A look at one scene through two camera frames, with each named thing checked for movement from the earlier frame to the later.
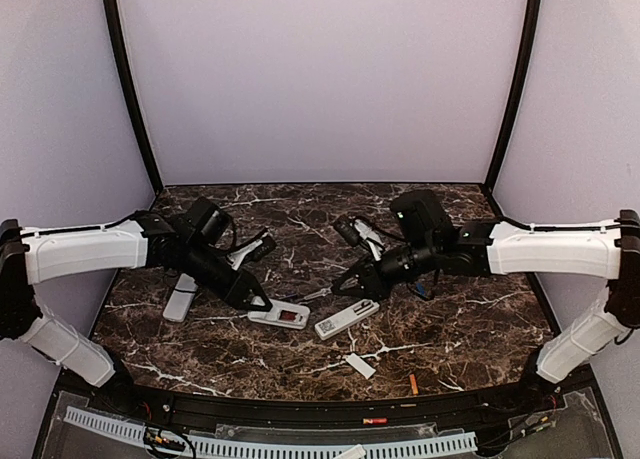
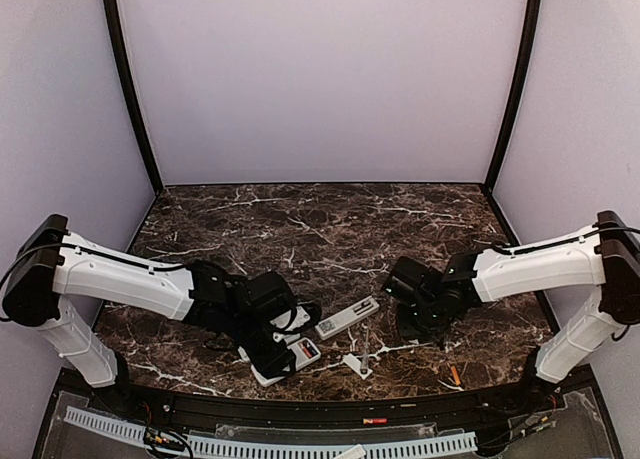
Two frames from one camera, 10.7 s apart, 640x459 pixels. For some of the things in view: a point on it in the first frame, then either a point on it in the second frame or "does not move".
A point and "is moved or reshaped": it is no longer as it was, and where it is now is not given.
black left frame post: (116, 29) does not move
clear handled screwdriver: (321, 293) -> (364, 368)
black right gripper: (373, 283) -> (407, 330)
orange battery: (414, 384) -> (456, 376)
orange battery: (375, 421) does not move
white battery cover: (359, 365) does not move
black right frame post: (527, 47) does not move
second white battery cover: (356, 452) does not move
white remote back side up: (181, 298) is moved or reshaped
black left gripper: (237, 291) -> (271, 365)
